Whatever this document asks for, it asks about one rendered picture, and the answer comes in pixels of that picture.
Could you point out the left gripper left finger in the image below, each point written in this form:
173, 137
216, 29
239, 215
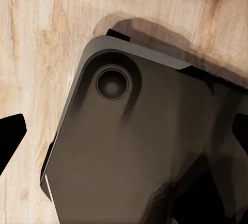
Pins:
12, 131

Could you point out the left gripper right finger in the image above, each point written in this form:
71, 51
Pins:
240, 130

